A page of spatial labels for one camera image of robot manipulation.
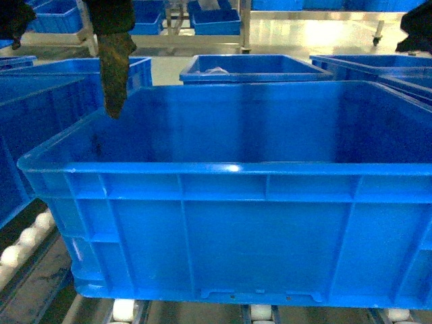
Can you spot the blue crate at left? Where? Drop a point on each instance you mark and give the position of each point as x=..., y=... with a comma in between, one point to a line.
x=37, y=103

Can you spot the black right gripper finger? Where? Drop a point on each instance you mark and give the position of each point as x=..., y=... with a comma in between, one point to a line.
x=417, y=25

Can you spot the blue crate at right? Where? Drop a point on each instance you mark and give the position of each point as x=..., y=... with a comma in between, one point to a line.
x=407, y=74

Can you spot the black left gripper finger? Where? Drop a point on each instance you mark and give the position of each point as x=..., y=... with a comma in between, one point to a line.
x=112, y=22
x=15, y=18

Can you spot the large blue plastic crate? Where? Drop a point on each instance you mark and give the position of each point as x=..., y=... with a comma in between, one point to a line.
x=298, y=194

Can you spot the blue crate behind centre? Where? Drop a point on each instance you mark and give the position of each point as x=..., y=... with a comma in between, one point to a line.
x=250, y=68

